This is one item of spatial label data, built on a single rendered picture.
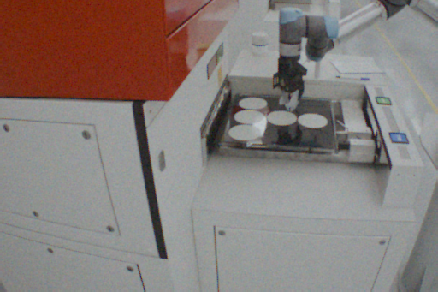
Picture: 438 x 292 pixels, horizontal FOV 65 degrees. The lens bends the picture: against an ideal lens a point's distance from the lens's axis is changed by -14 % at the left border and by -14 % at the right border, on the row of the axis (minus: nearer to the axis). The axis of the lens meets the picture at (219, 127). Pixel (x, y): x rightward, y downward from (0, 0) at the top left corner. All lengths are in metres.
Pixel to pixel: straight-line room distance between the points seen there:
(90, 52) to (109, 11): 0.09
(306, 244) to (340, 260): 0.12
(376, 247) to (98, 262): 0.76
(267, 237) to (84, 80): 0.65
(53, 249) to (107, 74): 0.58
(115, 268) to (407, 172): 0.81
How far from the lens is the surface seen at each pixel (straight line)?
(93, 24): 0.69
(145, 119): 0.72
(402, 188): 1.10
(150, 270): 1.00
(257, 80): 1.51
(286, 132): 1.25
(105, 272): 1.08
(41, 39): 0.77
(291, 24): 1.23
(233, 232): 1.10
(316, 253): 1.14
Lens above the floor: 1.51
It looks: 28 degrees down
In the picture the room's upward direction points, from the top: 2 degrees counter-clockwise
